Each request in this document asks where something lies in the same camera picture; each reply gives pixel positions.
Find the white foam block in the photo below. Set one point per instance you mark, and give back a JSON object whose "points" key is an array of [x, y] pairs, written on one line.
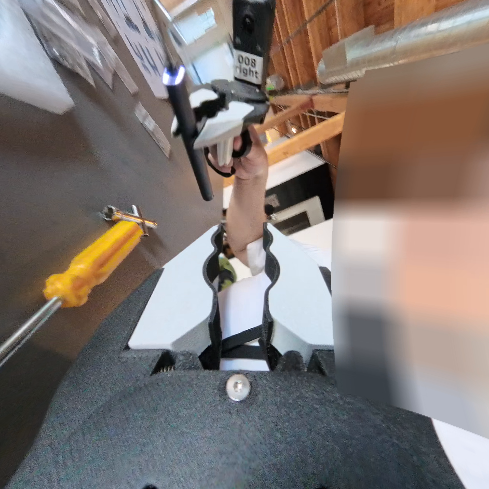
{"points": [[26, 65]]}

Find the metal cross socket wrench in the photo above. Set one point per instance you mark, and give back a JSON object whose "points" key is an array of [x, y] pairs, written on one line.
{"points": [[130, 217]]}

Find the person's right forearm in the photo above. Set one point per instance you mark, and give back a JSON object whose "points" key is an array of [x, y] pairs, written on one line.
{"points": [[244, 214]]}

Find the white black appliance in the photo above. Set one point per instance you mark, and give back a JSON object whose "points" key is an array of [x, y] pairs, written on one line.
{"points": [[298, 216]]}

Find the printed white poster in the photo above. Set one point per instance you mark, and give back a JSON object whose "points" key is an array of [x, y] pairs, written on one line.
{"points": [[141, 42]]}

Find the wooden support beam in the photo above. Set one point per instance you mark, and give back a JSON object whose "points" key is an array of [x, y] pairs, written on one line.
{"points": [[301, 137]]}

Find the window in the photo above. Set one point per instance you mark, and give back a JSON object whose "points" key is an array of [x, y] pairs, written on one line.
{"points": [[202, 42]]}

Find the person's white shirt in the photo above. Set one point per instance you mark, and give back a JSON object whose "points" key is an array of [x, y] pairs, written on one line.
{"points": [[244, 301]]}

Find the grey printed paper sheets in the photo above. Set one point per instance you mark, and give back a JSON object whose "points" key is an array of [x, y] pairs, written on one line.
{"points": [[72, 42]]}

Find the green patterned object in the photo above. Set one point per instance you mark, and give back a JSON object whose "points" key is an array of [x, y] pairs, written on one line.
{"points": [[226, 273]]}

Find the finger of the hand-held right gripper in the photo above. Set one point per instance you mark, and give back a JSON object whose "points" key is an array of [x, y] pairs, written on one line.
{"points": [[204, 100], [225, 124]]}

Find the black telescopic pole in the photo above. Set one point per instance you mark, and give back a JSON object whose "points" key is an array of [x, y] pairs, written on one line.
{"points": [[189, 133]]}

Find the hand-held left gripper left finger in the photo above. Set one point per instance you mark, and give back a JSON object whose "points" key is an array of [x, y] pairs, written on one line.
{"points": [[175, 305]]}

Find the silver ventilation duct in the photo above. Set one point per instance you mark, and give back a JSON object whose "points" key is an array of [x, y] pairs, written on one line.
{"points": [[401, 42]]}

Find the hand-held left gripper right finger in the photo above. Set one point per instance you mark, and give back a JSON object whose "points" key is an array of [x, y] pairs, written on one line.
{"points": [[301, 305]]}

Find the small printed paper sheet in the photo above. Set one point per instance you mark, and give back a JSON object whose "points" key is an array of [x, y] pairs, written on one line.
{"points": [[152, 130]]}

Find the person's right hand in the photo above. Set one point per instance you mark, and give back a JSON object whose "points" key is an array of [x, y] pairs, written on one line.
{"points": [[250, 160]]}

